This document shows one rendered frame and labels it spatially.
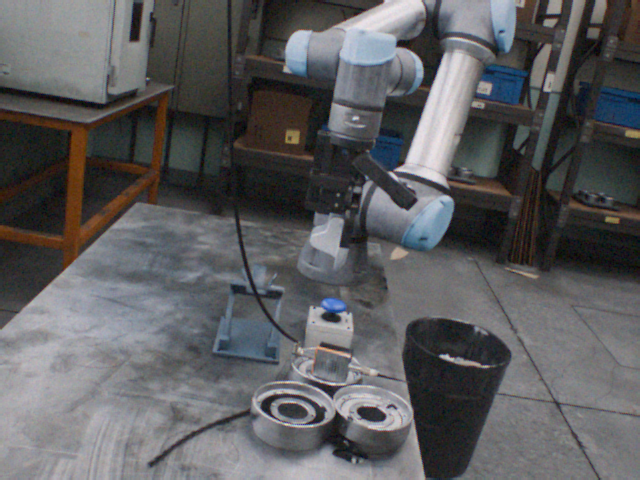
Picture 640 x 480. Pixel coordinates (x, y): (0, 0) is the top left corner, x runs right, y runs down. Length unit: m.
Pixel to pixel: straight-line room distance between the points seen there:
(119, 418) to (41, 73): 2.36
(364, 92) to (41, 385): 0.58
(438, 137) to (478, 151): 3.65
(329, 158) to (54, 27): 2.18
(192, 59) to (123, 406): 3.88
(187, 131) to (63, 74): 2.02
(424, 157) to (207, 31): 3.42
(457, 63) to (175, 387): 0.81
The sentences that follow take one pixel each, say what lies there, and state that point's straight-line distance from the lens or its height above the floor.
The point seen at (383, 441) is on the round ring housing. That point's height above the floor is 0.82.
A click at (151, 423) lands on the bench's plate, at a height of 0.80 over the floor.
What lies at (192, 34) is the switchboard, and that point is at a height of 1.06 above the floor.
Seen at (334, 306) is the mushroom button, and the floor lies 0.87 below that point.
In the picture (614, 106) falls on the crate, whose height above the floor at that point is 1.12.
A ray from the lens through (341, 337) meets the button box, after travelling 1.10.
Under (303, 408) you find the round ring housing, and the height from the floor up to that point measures 0.83.
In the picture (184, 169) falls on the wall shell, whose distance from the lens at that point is 5.02.
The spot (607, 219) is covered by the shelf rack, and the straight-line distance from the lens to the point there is 4.71.
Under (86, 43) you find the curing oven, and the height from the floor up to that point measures 1.05.
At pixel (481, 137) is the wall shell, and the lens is 4.97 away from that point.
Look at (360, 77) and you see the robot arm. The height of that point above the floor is 1.23.
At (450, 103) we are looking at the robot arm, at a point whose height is 1.19.
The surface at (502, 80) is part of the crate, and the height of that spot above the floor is 1.14.
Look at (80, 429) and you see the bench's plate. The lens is 0.87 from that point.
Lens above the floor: 1.30
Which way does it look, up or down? 17 degrees down
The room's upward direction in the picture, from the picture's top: 11 degrees clockwise
